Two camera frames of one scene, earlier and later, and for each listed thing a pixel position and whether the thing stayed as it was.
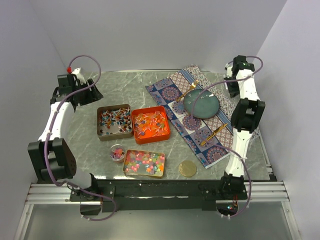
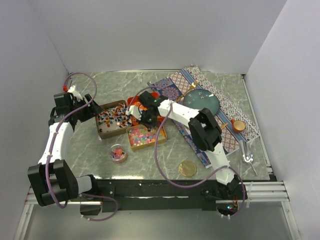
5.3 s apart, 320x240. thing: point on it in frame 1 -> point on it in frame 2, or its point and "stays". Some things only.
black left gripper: x=93 y=95 -> x=93 y=110
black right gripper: x=233 y=91 -> x=148 y=125
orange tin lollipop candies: x=150 y=124 -> x=134 y=100
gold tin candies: x=114 y=122 stays
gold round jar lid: x=187 y=168 stays
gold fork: x=193 y=86 stays
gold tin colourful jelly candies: x=142 y=163 -> x=139 y=136
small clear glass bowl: x=117 y=153 stays
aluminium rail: x=262 y=191 stays
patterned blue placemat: x=209 y=140 stays
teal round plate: x=206 y=106 stays
